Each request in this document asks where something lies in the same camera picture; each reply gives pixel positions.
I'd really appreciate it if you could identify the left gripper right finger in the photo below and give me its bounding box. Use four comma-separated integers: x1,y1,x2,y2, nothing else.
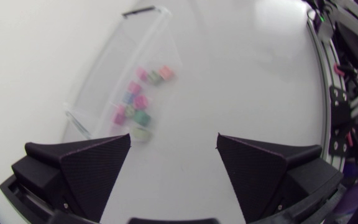
216,133,344,223

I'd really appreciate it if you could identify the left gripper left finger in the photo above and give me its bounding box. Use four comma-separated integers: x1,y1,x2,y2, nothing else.
11,134,132,223

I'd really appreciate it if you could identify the clear plastic container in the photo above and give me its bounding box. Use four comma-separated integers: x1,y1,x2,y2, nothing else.
61,5,183,144

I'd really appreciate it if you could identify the pink toy brick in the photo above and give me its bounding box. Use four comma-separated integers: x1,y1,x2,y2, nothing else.
112,105,127,126
134,95,150,110
135,67,149,82
127,80,142,95

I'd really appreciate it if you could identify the pale green toy brick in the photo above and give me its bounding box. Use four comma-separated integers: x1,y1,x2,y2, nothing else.
132,126,153,143

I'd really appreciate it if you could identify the blue toy brick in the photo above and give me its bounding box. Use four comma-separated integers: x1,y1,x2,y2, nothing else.
122,91,135,105

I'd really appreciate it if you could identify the dark green toy brick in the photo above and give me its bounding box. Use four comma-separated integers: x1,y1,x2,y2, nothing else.
147,71,163,86

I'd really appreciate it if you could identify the red toy brick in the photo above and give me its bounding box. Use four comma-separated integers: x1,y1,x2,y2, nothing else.
158,65,175,82

